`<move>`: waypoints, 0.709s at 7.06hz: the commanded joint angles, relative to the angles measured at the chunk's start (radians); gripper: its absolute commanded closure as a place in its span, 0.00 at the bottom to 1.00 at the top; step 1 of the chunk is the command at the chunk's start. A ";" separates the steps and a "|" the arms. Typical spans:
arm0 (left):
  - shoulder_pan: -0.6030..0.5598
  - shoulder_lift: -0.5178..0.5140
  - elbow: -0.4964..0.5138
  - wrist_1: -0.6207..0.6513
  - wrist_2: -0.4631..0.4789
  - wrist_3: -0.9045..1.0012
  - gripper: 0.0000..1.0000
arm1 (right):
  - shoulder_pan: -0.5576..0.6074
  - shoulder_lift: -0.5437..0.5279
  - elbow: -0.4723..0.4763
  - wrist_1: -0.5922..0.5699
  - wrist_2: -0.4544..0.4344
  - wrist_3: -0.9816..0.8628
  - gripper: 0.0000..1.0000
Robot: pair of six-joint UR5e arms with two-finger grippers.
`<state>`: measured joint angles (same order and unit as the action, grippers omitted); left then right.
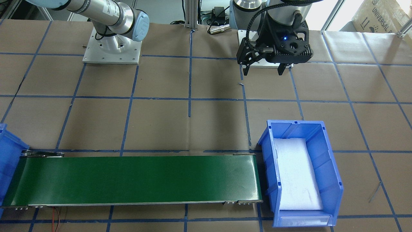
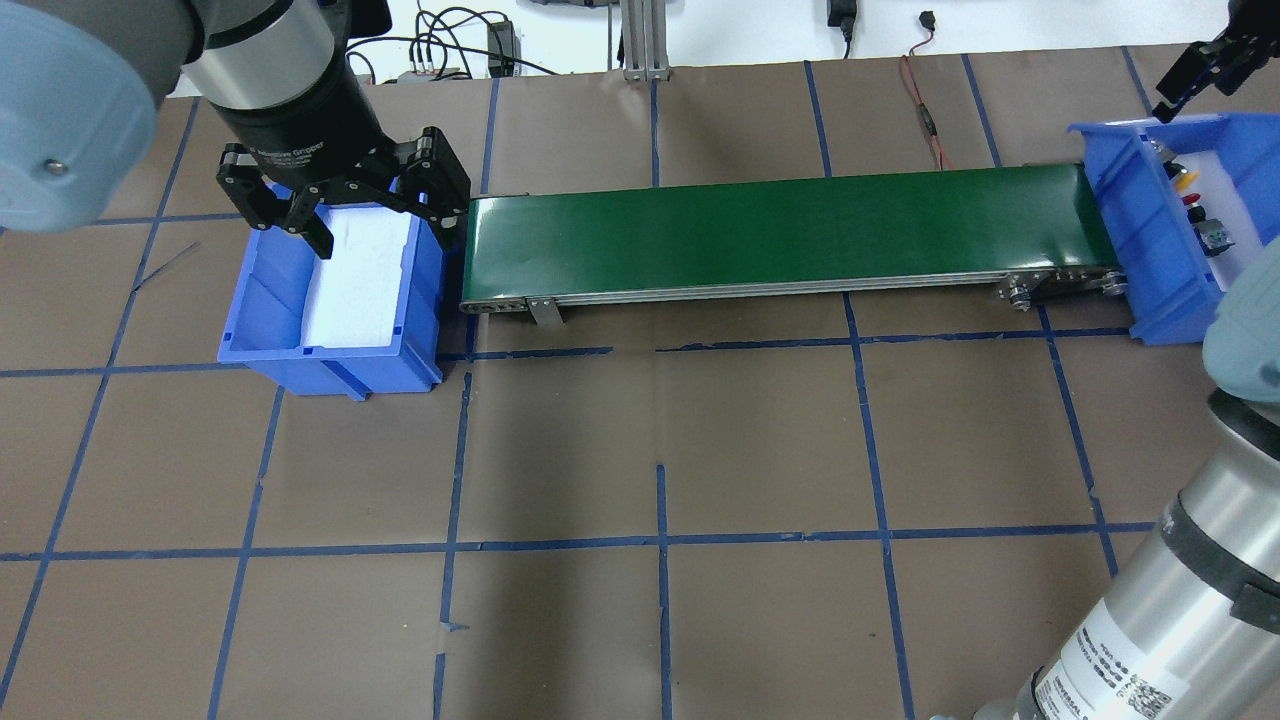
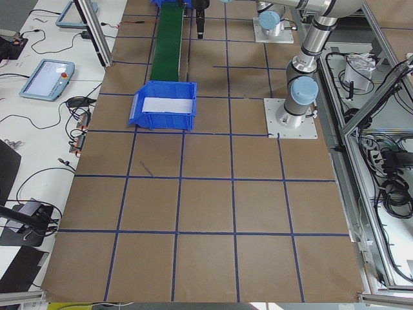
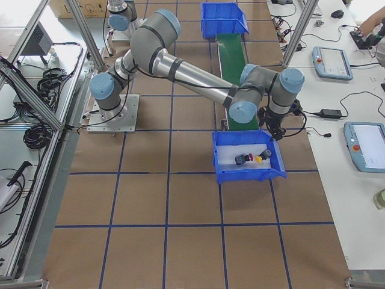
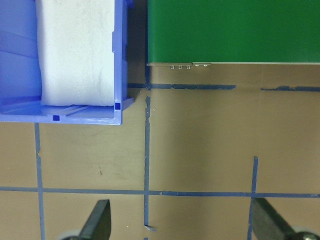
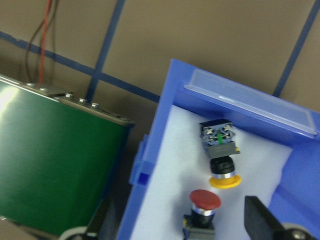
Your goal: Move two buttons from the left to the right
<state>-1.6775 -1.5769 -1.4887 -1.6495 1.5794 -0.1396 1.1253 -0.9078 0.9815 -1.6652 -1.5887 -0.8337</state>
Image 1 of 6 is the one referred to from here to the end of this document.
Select blue destination bin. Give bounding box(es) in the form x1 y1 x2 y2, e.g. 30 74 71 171
0 123 30 204

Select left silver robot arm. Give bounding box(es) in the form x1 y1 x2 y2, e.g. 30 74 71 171
229 0 314 75

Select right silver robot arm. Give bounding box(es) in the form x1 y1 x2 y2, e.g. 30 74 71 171
28 0 150 54

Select white foam pad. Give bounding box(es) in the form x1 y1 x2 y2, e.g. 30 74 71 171
274 138 323 210

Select black braided cable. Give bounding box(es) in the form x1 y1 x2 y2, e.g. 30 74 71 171
245 0 322 49

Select black power adapter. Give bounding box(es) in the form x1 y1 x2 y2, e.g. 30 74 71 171
209 6 229 25

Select cardboard box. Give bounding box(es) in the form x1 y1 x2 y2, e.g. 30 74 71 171
352 0 411 33

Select red thin wire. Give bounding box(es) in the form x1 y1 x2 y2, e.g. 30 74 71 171
51 206 61 232

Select aluminium frame post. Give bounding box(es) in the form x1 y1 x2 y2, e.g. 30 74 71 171
183 0 200 31

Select blue source bin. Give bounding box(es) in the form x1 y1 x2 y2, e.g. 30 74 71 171
258 120 344 227

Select silver cylindrical connector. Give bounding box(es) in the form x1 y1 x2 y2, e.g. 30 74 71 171
208 24 231 35

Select green conveyor belt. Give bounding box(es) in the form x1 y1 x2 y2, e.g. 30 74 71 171
2 154 263 208

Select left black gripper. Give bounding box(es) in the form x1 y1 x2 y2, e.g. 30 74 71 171
236 12 313 75

